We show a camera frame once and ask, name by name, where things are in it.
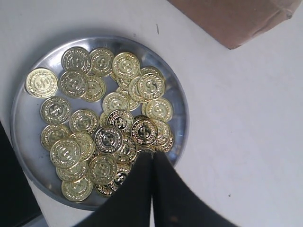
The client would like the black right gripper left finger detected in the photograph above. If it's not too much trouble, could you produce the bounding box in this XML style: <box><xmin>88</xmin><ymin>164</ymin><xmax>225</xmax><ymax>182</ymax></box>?
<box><xmin>80</xmin><ymin>153</ymin><xmax>153</xmax><ymax>227</ymax></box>

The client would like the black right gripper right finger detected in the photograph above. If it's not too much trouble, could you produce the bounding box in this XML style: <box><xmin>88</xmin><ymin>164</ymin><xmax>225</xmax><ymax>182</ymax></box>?
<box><xmin>152</xmin><ymin>153</ymin><xmax>234</xmax><ymax>227</ymax></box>

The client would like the brown cardboard box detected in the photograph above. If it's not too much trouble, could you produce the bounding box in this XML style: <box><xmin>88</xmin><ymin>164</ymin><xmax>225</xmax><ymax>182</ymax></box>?
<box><xmin>170</xmin><ymin>0</ymin><xmax>302</xmax><ymax>50</ymax></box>

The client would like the gold coin middle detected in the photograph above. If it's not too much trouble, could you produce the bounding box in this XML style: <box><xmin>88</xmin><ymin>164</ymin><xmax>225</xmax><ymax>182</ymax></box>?
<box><xmin>102</xmin><ymin>92</ymin><xmax>130</xmax><ymax>115</ymax></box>

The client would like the black base block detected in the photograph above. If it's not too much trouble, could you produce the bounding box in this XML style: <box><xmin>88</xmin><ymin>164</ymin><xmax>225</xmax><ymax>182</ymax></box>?
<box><xmin>0</xmin><ymin>126</ymin><xmax>45</xmax><ymax>227</ymax></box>

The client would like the gold coin right cluster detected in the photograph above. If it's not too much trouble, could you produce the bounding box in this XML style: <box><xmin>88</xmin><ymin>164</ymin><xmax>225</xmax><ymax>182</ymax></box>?
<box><xmin>138</xmin><ymin>73</ymin><xmax>165</xmax><ymax>100</ymax></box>

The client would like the round steel plate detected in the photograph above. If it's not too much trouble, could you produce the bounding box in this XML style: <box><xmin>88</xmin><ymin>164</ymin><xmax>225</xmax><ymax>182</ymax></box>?
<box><xmin>10</xmin><ymin>35</ymin><xmax>189</xmax><ymax>210</ymax></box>

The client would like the gold coin lone far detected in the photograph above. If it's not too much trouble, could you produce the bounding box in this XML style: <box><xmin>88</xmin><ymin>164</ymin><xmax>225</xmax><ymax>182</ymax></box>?
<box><xmin>25</xmin><ymin>68</ymin><xmax>58</xmax><ymax>99</ymax></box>

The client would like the gold coin plate top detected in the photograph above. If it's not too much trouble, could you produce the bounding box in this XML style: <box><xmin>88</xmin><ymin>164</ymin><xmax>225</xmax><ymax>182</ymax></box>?
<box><xmin>61</xmin><ymin>46</ymin><xmax>91</xmax><ymax>74</ymax></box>

